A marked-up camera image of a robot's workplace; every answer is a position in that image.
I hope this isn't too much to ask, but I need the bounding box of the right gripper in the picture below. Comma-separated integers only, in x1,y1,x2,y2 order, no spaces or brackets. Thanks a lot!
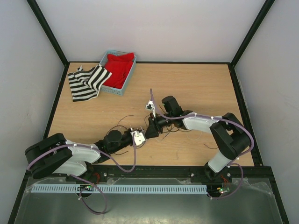
145,112,174,139

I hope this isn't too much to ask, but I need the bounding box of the white wire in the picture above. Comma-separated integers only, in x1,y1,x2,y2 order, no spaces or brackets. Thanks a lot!
154,130,204,142

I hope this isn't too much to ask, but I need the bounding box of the black wire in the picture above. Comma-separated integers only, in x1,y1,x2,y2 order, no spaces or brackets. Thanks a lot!
105,126,220,156

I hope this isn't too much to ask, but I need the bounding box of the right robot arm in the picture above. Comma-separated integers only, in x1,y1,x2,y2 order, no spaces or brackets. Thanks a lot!
145,96,254,182

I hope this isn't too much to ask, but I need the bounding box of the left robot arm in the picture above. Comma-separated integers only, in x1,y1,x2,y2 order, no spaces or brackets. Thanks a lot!
25,128,146,181

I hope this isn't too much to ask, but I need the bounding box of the light blue plastic basket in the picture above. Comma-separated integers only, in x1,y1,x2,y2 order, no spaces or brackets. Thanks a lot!
100,50,137,96

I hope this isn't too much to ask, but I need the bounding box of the red cloth in basket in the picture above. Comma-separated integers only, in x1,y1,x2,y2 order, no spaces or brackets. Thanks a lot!
103,53,135,89

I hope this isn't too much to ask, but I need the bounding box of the black white striped cloth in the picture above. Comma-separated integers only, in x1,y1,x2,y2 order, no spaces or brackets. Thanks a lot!
67,64,112,102

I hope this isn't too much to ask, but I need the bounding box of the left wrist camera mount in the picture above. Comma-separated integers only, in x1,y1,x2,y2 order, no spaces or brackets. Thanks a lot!
132,134,145,147

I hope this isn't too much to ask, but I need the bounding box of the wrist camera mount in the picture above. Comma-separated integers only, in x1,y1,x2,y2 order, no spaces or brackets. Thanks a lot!
132,134,145,147
145,100,157,118

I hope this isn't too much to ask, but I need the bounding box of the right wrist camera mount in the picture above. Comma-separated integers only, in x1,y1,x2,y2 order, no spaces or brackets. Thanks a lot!
145,100,157,118

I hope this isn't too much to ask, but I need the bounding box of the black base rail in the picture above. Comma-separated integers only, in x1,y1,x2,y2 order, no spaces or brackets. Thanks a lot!
25,164,274,185

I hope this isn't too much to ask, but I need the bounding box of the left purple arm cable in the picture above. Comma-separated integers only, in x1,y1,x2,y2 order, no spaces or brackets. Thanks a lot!
27,135,137,173

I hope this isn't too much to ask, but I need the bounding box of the light blue cable duct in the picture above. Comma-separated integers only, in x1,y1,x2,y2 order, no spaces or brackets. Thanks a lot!
31,184,206,194

